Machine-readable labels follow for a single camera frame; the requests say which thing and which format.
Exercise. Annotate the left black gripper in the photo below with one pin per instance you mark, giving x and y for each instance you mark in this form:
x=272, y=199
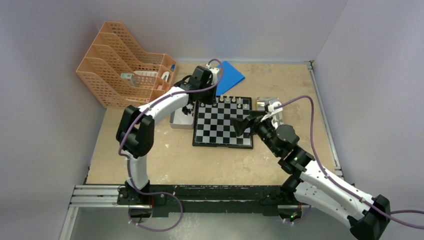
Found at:
x=211, y=100

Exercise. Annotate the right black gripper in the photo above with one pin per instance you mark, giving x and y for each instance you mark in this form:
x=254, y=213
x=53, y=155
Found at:
x=240, y=125

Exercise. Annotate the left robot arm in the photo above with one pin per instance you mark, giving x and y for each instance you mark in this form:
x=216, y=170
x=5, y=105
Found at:
x=136, y=131

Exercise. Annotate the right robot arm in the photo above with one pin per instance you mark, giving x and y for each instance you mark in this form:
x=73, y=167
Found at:
x=311, y=183

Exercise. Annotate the silver tin with black pieces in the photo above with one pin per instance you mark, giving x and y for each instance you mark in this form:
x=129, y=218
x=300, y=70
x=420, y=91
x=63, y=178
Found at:
x=183, y=118

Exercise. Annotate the black and white chessboard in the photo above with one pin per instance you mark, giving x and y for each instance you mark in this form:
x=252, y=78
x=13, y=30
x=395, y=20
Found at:
x=212, y=127

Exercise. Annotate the orange mesh file organizer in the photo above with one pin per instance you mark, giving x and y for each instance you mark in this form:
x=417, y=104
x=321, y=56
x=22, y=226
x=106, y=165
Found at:
x=119, y=72

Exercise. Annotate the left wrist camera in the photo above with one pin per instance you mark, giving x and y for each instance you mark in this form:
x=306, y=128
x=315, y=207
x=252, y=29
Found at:
x=215, y=72

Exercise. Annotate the black mounting rail base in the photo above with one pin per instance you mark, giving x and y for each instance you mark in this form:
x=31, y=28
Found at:
x=163, y=199

